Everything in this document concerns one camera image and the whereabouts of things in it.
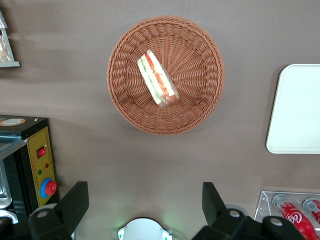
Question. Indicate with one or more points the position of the triangle sandwich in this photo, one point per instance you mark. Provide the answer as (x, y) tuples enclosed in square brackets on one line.
[(157, 77)]

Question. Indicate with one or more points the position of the clear acrylic bottle rack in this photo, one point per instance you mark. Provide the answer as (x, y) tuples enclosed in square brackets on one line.
[(265, 202)]

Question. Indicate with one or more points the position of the clear bagged snack pack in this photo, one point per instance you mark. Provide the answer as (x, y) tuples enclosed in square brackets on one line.
[(3, 50)]

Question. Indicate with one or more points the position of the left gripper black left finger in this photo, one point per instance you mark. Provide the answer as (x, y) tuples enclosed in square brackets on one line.
[(72, 205)]

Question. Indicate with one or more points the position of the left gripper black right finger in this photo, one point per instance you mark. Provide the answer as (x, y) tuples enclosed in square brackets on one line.
[(215, 207)]

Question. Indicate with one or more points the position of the red cola bottle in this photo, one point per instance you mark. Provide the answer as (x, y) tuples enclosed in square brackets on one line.
[(295, 217), (312, 208)]

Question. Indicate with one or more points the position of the cream plastic tray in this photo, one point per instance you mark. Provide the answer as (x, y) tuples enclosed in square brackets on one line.
[(297, 110)]

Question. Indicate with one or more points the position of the grey snack tray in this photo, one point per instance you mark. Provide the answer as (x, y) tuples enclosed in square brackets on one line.
[(10, 64)]

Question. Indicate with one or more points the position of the black food warmer yellow panel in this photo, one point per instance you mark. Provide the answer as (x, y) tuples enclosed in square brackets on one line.
[(25, 160)]

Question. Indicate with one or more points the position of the round brown wicker basket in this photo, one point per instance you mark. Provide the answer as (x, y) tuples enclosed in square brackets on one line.
[(195, 75)]

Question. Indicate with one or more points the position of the steel warmer pan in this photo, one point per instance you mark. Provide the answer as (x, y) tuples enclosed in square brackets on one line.
[(7, 216), (5, 185)]

